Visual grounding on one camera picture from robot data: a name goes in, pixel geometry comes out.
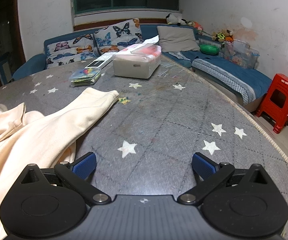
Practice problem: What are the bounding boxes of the grey star print tablecloth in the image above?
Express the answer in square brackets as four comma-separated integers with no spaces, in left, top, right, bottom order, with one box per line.
[0,55,288,240]

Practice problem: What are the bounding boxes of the white flat box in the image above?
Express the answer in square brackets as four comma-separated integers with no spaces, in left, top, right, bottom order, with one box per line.
[84,52,114,69]

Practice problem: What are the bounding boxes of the green bowl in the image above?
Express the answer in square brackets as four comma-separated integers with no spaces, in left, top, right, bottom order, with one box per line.
[199,44,220,55]

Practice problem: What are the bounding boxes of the blue small chair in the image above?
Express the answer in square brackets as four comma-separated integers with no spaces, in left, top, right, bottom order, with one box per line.
[0,52,12,85]

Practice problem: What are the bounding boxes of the black white plush toy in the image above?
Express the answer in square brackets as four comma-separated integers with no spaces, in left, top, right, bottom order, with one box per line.
[166,13,190,26]

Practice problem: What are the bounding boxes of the brown framed doorway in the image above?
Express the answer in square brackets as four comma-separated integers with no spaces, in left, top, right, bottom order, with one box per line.
[0,0,26,93]

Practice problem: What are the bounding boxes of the blue corner sofa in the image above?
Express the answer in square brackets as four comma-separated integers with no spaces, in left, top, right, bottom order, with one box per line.
[11,24,273,113]

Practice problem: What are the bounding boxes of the cream sweater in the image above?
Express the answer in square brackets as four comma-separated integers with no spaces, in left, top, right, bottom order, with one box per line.
[0,88,120,240]

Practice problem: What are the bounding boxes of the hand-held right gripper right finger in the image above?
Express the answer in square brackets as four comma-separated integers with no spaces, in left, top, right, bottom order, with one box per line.
[177,152,268,205]

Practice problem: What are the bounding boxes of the clear box of colourful bits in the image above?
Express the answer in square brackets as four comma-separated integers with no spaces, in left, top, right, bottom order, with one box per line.
[69,67,102,87]

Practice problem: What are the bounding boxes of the grey patterned sofa cover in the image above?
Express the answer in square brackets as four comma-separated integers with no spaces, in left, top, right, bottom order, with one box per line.
[191,58,256,105]

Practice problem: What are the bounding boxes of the grey pillow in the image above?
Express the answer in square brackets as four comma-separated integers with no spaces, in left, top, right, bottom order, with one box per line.
[157,26,201,53]

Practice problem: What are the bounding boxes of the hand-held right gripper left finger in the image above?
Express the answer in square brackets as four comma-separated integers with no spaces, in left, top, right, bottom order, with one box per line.
[20,152,112,205]

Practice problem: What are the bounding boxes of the clear storage box of toys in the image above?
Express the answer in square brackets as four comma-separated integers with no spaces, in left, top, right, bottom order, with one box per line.
[223,40,259,70]

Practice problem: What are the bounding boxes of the butterfly print pillow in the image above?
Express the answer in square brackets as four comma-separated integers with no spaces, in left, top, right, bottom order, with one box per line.
[93,19,144,55]
[46,34,98,69]

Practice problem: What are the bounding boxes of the red plastic stool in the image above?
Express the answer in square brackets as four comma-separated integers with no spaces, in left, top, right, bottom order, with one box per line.
[255,73,288,133]

